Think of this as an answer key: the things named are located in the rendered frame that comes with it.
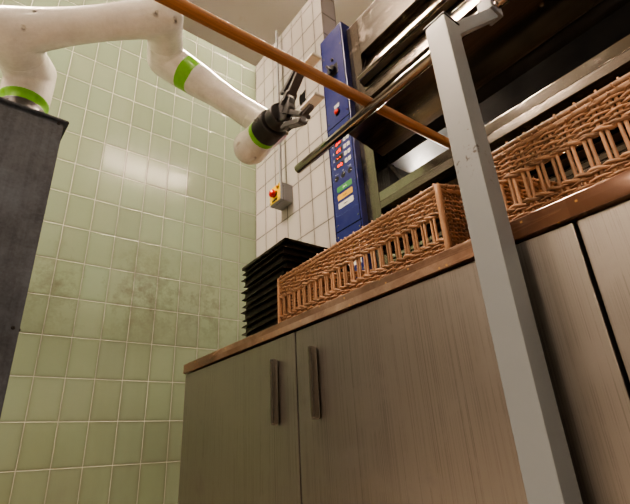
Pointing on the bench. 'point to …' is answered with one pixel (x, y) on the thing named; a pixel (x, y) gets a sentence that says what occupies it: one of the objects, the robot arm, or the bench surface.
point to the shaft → (296, 65)
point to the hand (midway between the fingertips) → (315, 77)
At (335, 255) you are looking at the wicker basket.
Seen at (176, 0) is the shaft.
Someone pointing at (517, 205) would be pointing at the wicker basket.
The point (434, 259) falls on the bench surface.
